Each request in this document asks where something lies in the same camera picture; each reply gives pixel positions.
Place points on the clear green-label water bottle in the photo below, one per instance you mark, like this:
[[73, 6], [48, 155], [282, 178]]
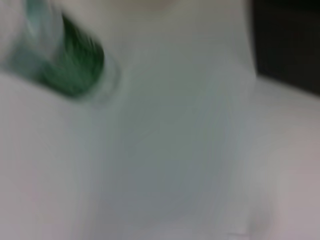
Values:
[[70, 65]]

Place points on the black mesh pen holder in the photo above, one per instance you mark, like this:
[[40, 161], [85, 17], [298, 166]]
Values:
[[287, 37]]

